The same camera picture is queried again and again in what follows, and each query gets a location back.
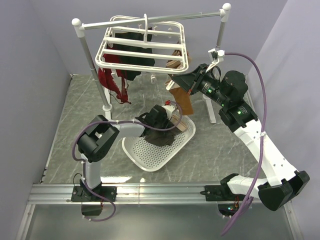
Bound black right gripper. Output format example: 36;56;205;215
172;63;230;107

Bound brown underwear with beige waistband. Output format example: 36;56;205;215
164;80;194;116

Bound olive underwear with beige waistband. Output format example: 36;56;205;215
144;115;188;147

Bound white square clip hanger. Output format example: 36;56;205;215
94;15;190;75

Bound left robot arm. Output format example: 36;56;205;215
71;101;181;218

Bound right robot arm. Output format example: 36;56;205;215
172;63;310;211

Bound black pinstriped underwear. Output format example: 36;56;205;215
114;30;155;81

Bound striped argyle sock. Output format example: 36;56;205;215
165;49;183;69

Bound white perforated plastic tray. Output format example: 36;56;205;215
122;116;196;172

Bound red lace bra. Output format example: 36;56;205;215
98;44;132;105

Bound white clothes rack stand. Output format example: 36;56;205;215
71;2;232;124

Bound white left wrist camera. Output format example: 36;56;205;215
161;100;180;120

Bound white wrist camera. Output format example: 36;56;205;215
161;100;180;120
208;48;225;66

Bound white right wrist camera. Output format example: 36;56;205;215
208;48;225;66

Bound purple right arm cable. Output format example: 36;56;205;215
219;51;268;237

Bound aluminium mounting rail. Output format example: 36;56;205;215
16;182;303;240

